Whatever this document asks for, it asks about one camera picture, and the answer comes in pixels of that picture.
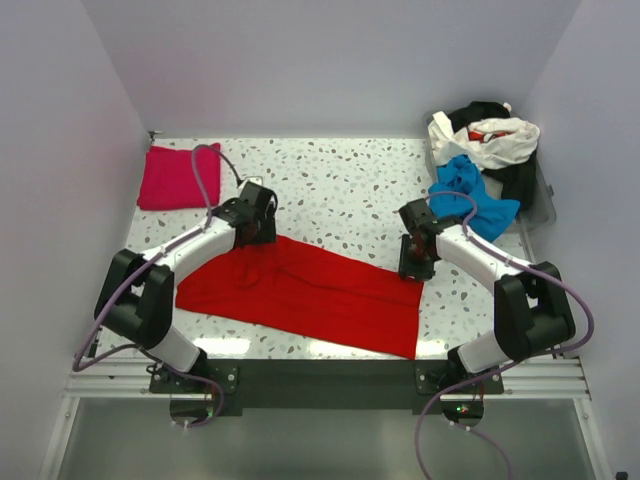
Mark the red t-shirt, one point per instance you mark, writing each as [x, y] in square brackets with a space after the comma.
[306, 290]

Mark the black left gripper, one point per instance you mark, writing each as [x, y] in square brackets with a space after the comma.
[263, 235]

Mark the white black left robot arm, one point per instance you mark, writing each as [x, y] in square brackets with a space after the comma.
[137, 297]

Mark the white t-shirt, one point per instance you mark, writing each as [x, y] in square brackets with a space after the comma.
[492, 142]

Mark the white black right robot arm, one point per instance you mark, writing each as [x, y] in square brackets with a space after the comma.
[531, 312]

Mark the aluminium rail frame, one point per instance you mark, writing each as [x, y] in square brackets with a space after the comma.
[122, 372]

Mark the clear plastic bin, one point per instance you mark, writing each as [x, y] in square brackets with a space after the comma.
[541, 213]

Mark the blue t-shirt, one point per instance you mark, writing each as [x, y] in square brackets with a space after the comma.
[458, 187]

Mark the black t-shirt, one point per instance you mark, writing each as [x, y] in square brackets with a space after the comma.
[518, 180]

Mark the folded pink t-shirt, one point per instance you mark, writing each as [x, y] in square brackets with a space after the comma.
[169, 182]

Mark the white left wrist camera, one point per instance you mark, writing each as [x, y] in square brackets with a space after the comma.
[258, 180]

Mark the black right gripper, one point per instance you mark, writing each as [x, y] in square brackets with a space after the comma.
[415, 267]

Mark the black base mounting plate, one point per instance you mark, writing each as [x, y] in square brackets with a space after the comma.
[310, 384]

